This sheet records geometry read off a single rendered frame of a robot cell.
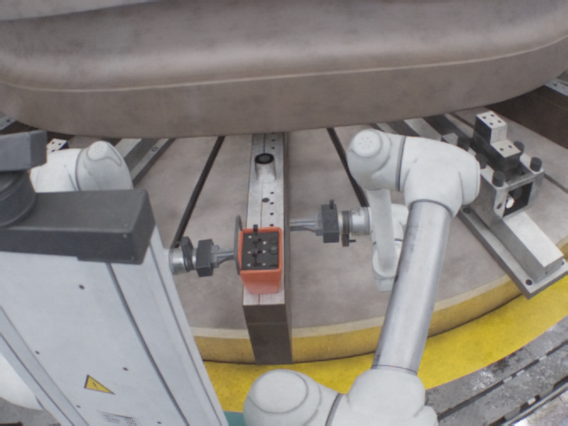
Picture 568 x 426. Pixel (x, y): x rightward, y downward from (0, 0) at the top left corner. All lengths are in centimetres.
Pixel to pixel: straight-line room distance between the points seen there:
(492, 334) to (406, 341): 160
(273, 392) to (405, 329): 28
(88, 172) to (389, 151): 77
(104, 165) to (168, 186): 156
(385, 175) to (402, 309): 31
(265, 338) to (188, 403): 126
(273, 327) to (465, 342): 104
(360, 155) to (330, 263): 127
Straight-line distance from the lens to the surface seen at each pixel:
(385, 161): 124
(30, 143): 52
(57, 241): 55
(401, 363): 108
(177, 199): 288
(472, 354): 258
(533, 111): 350
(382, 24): 226
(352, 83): 217
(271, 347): 203
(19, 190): 55
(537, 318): 280
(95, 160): 145
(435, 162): 123
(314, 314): 228
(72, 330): 68
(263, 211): 214
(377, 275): 176
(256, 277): 178
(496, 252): 252
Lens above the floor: 210
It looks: 43 degrees down
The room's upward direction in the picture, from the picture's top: 4 degrees counter-clockwise
